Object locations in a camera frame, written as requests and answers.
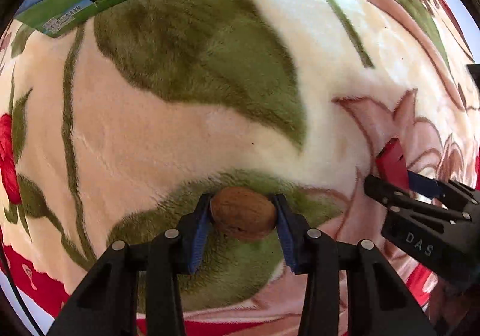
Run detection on brown walnut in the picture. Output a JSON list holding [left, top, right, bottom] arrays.
[[210, 187, 277, 242]]

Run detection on red small box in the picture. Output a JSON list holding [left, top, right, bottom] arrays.
[[375, 138, 409, 191]]

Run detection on floral fleece blanket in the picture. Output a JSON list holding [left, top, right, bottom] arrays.
[[1, 0, 479, 326]]

